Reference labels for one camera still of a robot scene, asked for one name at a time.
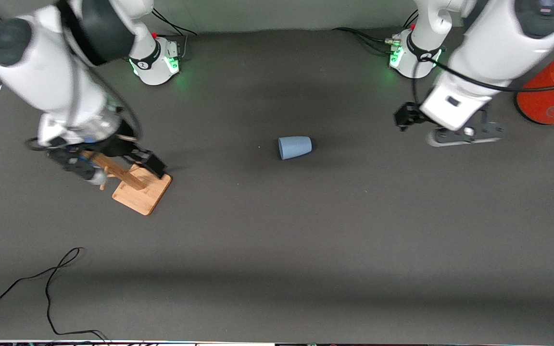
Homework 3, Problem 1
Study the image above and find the light blue plastic cup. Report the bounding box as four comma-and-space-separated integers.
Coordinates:
278, 136, 313, 161

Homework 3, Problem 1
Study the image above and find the wooden mug tree stand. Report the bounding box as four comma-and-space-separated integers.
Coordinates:
82, 149, 173, 216

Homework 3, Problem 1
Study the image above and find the orange cylinder with grey lid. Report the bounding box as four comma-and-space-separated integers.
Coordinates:
514, 50, 554, 125

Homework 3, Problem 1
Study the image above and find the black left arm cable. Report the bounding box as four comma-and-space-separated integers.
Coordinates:
411, 46, 554, 106

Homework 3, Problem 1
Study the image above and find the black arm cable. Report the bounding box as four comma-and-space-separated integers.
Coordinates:
411, 46, 554, 106
26, 48, 142, 150

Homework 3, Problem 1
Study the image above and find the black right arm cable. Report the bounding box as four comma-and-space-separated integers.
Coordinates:
26, 48, 142, 150

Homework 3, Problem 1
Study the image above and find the black left base cable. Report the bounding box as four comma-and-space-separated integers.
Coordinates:
332, 10, 419, 54

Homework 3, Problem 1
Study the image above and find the black base cable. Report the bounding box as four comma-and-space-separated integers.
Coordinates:
332, 10, 419, 54
150, 10, 198, 37

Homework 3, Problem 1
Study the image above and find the black right base cable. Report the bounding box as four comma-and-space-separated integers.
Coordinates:
150, 10, 198, 37

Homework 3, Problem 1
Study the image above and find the thin black looped cable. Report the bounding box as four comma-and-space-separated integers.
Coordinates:
0, 247, 109, 343

